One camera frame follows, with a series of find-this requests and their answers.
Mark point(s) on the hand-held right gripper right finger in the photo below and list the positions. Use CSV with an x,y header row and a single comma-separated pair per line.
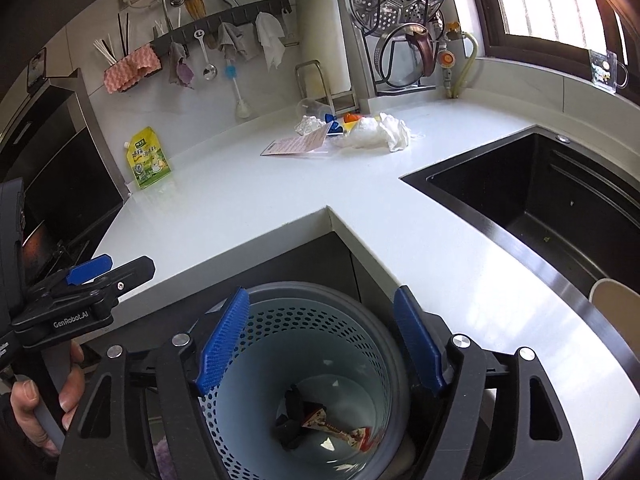
x,y
417,345

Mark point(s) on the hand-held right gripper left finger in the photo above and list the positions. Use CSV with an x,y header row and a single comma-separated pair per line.
x,y
225,340

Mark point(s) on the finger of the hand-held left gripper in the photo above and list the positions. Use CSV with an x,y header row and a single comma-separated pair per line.
x,y
90,267
132,270

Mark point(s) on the grey perforated waste bin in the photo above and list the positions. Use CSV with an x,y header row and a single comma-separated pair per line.
x,y
310,350

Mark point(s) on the pink paper card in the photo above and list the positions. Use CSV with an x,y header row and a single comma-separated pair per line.
x,y
295,144

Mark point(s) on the large white tissue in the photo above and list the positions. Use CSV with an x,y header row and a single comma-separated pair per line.
x,y
395,132

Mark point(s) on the clear plastic bag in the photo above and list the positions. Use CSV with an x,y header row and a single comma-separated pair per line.
x,y
362,135

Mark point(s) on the small white tissue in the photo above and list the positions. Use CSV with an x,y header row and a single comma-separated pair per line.
x,y
309,125

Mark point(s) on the person's left hand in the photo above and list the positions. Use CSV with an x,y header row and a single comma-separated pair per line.
x,y
25,402

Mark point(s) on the black kitchen appliance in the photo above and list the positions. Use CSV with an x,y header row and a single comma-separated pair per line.
x,y
60,175

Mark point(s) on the black crumpled wrapper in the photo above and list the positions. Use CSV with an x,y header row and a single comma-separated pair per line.
x,y
292,417

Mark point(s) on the small red snack wrapper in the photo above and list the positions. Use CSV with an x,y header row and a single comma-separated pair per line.
x,y
359,439

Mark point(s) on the yellow seasoning pouch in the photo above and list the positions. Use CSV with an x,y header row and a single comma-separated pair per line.
x,y
147,160

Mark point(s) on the red and beige snack wrapper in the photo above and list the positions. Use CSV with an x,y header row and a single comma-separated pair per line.
x,y
320,420

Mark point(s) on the purple fuzzy cloth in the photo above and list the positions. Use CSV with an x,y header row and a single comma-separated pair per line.
x,y
162,460

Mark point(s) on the blue and white bottle brush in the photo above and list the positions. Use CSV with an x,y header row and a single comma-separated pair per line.
x,y
242,107

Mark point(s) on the pink waffle cloth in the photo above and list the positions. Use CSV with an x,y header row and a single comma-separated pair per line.
x,y
131,70

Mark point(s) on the beige rounded board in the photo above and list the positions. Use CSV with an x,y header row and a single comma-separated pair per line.
x,y
617,305

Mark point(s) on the purple grey dishcloth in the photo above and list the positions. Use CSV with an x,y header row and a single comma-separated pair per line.
x,y
181,70

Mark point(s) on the white straws bundle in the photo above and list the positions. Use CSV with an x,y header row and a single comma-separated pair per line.
x,y
107,52

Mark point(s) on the black chopsticks pair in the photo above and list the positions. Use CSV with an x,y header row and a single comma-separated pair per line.
x,y
125,35

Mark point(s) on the clear plastic cup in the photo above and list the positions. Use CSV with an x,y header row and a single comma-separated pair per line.
x,y
312,109

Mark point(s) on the steel cutting board rack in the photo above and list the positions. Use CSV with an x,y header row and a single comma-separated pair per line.
x,y
300,85

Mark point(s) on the grey knitted dishcloth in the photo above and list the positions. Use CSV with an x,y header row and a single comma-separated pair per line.
x,y
231,40

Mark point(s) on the white hanging cloth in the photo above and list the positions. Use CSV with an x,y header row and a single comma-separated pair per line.
x,y
271,40

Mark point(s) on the white cutting board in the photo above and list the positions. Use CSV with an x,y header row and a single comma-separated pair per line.
x,y
345,75

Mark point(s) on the orange gas valve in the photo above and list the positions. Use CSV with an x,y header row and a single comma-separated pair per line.
x,y
446,60

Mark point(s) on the dark grey hook rail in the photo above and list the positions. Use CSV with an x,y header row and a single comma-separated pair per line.
x,y
220,16

